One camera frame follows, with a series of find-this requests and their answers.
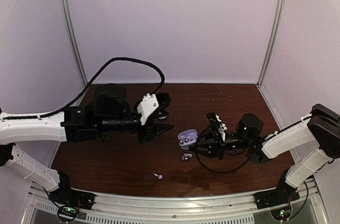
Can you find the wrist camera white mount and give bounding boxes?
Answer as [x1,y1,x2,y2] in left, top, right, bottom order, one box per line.
[206,113,227,142]
[137,93,159,126]

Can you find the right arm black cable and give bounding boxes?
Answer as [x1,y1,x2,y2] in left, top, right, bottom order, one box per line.
[195,149,256,174]

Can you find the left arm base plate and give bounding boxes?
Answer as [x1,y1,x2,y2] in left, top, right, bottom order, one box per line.
[49,189,95,210]

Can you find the aluminium frame post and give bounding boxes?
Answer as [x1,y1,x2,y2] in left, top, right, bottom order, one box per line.
[257,0,286,88]
[61,0,88,86]

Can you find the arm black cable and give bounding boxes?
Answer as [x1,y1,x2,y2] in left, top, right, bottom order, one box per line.
[0,57,165,123]
[195,149,256,174]

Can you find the grey-purple earbud charging case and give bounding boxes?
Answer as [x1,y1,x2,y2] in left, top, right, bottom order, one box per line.
[177,129,198,150]

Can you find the left aluminium frame post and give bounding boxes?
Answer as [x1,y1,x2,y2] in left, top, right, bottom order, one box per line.
[61,0,88,86]

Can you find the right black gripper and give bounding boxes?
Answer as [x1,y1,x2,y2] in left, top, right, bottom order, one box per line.
[189,128,252,160]

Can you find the clip-on purple chrome earbud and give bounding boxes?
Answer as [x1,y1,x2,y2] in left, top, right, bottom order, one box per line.
[182,154,190,162]

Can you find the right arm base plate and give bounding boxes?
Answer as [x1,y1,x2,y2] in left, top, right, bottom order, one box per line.
[254,189,300,210]

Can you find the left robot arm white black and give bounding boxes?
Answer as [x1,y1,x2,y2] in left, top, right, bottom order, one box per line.
[1,84,173,205]

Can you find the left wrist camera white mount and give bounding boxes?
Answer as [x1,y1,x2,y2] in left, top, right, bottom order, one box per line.
[137,93,159,126]

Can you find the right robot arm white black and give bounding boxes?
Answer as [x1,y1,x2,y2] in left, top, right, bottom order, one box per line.
[189,104,339,204]

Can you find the right aluminium frame post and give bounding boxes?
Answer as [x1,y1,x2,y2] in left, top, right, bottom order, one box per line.
[257,0,286,88]

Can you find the front aluminium rail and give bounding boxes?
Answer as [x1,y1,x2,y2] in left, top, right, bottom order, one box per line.
[19,178,330,223]

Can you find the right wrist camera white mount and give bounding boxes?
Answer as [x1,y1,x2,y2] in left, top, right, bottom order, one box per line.
[206,113,227,142]

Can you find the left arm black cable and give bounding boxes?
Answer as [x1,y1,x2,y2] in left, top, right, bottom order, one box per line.
[0,57,165,123]

